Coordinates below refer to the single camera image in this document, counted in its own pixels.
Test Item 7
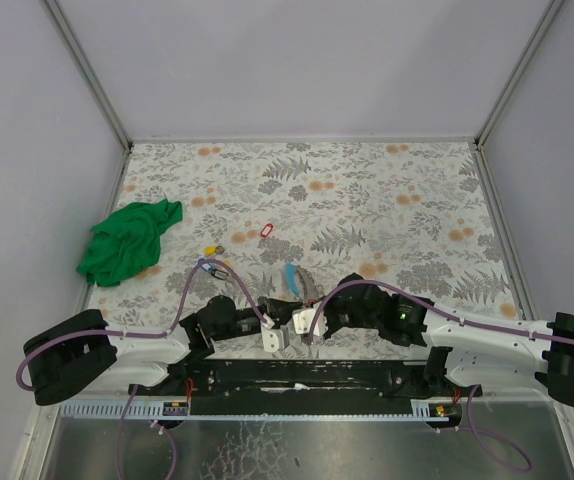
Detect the red outlined key tag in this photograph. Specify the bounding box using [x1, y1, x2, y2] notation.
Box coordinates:
[259, 223, 274, 238]

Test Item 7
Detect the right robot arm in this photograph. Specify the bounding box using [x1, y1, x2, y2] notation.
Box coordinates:
[320, 274, 574, 408]

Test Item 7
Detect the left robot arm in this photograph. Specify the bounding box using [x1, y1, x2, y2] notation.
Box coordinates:
[16, 296, 302, 406]

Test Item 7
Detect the black outlined key tag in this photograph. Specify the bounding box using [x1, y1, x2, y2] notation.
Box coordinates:
[211, 268, 229, 280]

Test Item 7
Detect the dark blue key tag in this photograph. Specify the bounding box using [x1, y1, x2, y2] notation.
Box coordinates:
[198, 259, 213, 272]

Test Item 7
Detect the floral patterned tablecloth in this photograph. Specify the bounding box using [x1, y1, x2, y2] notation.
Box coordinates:
[88, 142, 521, 330]

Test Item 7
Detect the green crumpled cloth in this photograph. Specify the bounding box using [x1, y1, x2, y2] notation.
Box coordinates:
[76, 199, 183, 288]

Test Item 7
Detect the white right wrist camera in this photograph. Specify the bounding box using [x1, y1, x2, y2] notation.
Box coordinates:
[292, 307, 328, 337]

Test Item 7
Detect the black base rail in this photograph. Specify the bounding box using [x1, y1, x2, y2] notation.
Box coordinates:
[137, 359, 470, 416]

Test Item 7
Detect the white slotted cable duct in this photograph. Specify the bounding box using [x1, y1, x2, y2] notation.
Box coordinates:
[59, 399, 449, 424]

